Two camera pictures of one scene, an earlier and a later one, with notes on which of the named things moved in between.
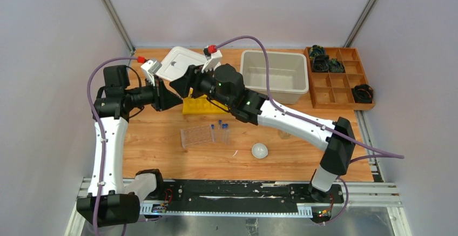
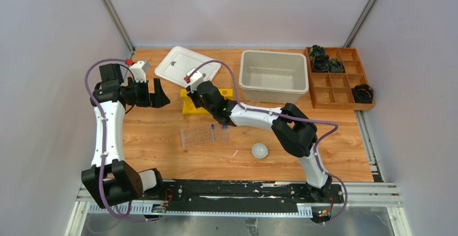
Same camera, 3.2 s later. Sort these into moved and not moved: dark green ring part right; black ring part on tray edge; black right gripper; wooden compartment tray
Moved: black right gripper
Not moved: black ring part on tray edge; dark green ring part right; wooden compartment tray
